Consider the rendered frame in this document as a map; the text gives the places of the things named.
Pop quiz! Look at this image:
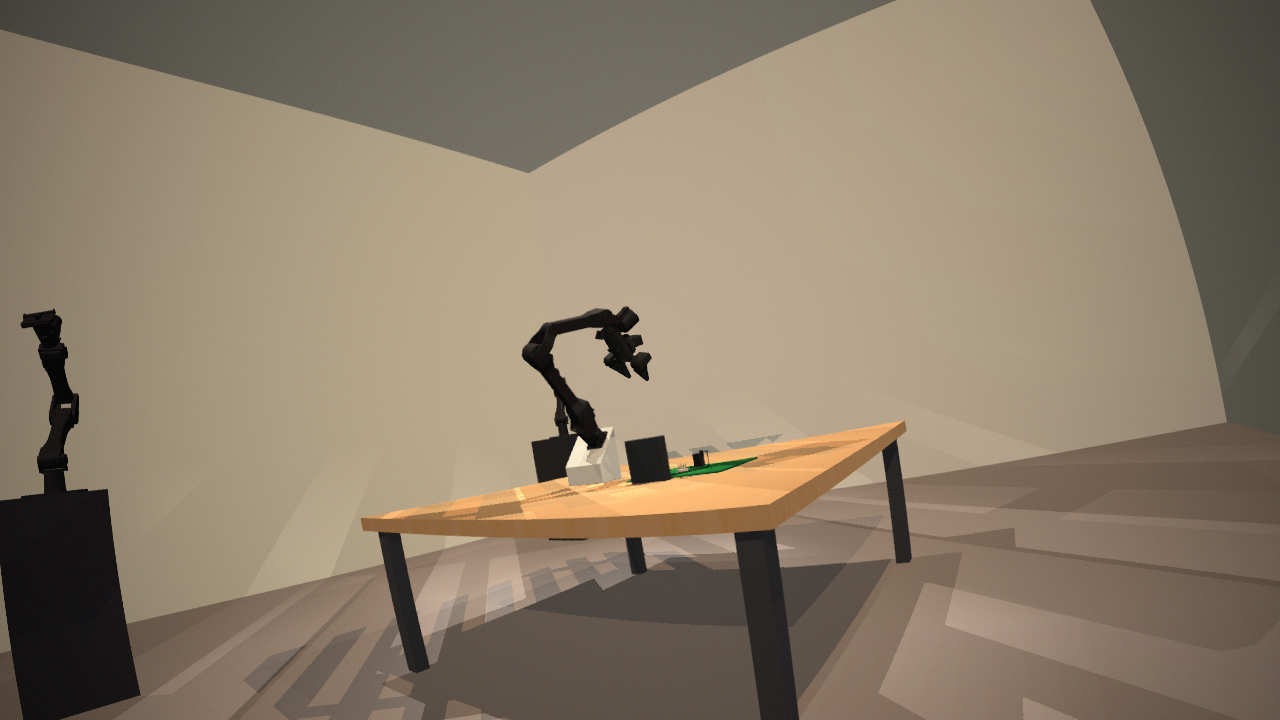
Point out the green circuit board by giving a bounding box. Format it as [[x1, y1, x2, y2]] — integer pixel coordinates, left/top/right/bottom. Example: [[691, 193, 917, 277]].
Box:
[[669, 457, 758, 479]]

